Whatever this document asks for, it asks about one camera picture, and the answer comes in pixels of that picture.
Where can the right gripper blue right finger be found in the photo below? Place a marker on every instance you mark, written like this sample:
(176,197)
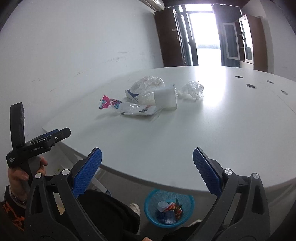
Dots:
(210,170)

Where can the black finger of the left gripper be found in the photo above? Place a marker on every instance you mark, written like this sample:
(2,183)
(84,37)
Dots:
(56,136)

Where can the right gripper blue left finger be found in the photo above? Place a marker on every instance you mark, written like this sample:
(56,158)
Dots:
(84,170)

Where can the red snack wrapper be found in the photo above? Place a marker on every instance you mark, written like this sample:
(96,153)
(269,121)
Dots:
(171,207)

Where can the blue plastic package bag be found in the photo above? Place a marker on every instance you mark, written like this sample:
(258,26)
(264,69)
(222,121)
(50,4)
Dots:
(166,218)

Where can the pink printed wrapper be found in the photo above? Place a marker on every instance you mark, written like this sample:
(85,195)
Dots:
(106,102)

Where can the clear printed plastic bag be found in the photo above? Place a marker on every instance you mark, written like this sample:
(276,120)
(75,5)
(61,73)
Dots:
(131,109)

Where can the clear plastic wrap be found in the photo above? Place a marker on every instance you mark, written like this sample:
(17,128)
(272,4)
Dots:
(191,91)

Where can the white plastic bag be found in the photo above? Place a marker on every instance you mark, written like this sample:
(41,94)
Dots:
(146,84)

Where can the clear yellow snack bag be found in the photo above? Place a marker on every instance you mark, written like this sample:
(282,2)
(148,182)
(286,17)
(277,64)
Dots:
(178,210)

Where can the white blue HP box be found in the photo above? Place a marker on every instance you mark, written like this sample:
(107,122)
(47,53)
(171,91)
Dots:
(132,96)

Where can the blue mesh trash basket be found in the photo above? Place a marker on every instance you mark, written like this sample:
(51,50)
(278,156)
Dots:
(150,206)

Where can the person's left hand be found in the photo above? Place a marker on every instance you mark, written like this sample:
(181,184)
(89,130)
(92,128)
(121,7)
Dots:
(16,178)

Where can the orange black patterned sleeve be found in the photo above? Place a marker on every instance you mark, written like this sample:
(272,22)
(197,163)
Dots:
(12,219)

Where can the white shoe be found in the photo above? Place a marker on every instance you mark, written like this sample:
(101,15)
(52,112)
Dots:
(134,207)

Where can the dark brown door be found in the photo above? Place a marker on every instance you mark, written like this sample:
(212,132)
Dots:
(172,39)

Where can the brown cabinet with glass door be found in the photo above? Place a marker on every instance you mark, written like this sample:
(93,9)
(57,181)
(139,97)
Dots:
(254,43)

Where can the white wall air conditioner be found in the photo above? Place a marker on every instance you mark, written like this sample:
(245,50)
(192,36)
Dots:
(156,5)

